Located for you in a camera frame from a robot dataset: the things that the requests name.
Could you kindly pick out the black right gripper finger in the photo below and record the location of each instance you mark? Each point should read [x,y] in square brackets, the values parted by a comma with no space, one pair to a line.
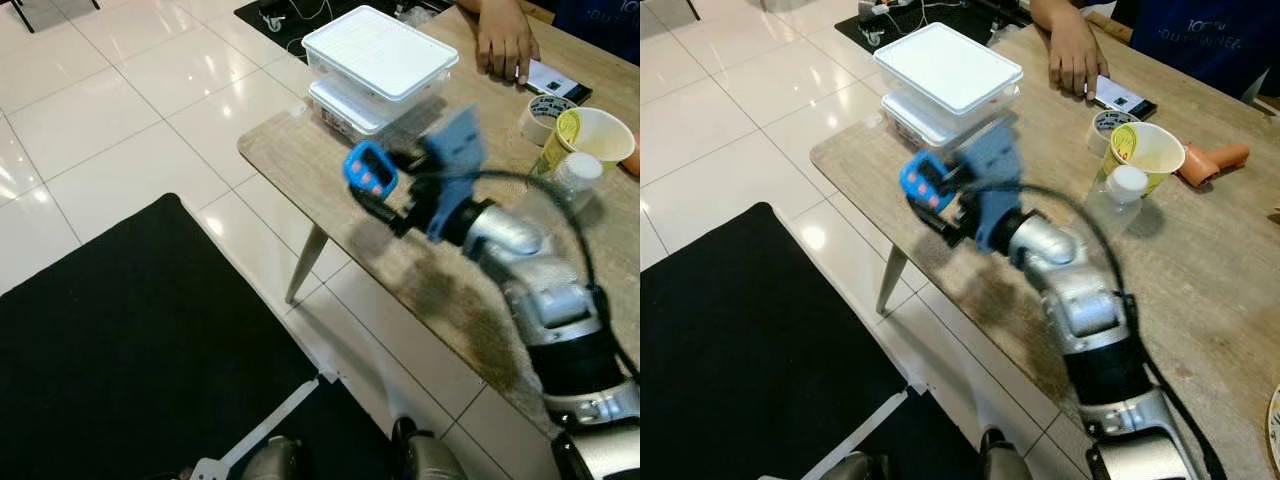
[380,212]
[405,162]
[935,228]
[963,174]

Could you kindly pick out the blue digital timer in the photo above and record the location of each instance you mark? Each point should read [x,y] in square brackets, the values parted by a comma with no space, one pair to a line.
[368,168]
[925,185]

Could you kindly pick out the clear bottle with white cap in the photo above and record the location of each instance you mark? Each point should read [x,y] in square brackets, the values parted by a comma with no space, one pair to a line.
[1128,180]
[578,170]

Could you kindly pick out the smartphone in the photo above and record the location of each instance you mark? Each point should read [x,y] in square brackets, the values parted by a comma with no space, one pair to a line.
[560,82]
[1125,97]

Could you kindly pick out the person's right forearm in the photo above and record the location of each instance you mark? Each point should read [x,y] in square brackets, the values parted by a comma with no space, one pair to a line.
[1050,8]
[480,6]

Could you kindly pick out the person's right hand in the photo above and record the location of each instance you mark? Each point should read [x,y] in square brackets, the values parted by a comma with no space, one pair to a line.
[1075,55]
[505,45]

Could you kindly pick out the clear container with white lid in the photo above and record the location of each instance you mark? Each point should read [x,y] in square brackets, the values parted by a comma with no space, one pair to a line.
[905,120]
[945,70]
[340,108]
[380,50]

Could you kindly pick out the beige packing tape roll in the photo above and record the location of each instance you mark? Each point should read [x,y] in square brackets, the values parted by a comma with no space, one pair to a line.
[1100,125]
[540,104]

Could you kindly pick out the yellow instant noodle cup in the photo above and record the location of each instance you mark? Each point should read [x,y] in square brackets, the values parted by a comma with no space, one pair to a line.
[560,140]
[1125,150]

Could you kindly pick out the small black floor mat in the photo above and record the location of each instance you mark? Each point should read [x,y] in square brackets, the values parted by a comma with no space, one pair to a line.
[275,38]
[930,18]

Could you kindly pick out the large dark floor mat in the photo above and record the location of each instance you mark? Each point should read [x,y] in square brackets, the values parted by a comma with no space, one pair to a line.
[760,360]
[130,350]

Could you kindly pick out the person's torso in blue shirt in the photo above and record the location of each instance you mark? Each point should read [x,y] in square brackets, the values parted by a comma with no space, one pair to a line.
[600,20]
[1200,35]

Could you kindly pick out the floral patterned plate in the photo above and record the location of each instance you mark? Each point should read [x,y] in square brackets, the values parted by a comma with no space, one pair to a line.
[1276,430]

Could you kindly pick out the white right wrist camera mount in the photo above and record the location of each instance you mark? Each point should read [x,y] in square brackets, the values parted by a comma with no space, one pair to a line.
[455,150]
[995,180]

